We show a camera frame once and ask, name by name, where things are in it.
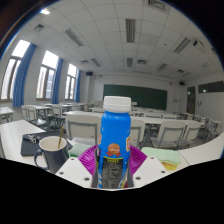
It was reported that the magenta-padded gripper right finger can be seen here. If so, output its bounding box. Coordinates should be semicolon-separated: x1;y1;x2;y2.
127;144;170;189

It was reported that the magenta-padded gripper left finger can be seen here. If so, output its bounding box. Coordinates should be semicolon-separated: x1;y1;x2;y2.
54;144;101;189

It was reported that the blue drink bottle white cap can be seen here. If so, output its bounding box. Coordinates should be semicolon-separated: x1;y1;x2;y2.
96;95;132;190

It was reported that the dark blue mug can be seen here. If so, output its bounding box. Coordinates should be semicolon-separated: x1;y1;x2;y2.
33;135;71;175

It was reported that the wooden stir stick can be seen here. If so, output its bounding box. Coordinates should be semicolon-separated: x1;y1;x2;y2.
57;125;65;150

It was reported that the group of white chairs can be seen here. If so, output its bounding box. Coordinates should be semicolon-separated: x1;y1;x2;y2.
21;99;224;150

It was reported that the metal key bunch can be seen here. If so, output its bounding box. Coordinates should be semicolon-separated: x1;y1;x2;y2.
27;133;39;145

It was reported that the group of white desks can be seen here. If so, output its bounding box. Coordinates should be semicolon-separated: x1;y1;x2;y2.
0;99;214;128

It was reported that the dark green chalkboard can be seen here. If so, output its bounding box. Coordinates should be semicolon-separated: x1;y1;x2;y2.
102;83;168;111

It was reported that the dark classroom door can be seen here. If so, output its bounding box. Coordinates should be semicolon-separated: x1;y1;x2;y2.
186;86;197;115

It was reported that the bright classroom window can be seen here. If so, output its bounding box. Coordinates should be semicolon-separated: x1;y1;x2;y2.
0;39;31;101
65;63;78;101
36;50;60;100

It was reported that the group of ceiling lights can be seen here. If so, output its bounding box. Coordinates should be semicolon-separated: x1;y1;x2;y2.
32;0;214;76

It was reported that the dark wall window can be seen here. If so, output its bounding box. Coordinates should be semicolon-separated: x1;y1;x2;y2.
197;80;224;95

